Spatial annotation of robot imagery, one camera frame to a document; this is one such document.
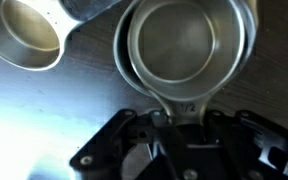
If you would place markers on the half cup steel measuring cup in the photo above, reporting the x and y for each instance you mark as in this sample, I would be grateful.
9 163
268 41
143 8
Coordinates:
177 43

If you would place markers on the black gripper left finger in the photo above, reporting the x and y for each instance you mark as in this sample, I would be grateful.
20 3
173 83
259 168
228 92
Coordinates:
97 153

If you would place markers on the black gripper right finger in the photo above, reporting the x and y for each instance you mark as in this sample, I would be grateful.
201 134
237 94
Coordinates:
250 143

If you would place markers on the small steel measuring cup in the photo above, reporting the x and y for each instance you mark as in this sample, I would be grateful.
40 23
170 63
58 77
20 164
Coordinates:
30 33

